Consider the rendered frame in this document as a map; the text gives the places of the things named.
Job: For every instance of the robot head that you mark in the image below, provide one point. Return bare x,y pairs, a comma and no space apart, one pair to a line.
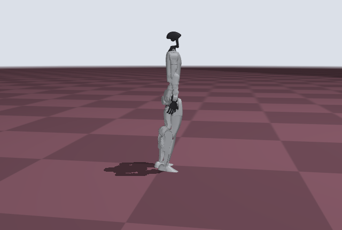
174,36

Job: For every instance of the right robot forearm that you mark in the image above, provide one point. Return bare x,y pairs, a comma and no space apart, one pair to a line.
175,84

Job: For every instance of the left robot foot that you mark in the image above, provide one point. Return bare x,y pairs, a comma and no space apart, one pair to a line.
158,163

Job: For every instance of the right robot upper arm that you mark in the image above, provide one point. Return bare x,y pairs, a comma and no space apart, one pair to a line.
173,57

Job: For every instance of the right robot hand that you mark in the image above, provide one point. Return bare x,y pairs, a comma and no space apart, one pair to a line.
172,106

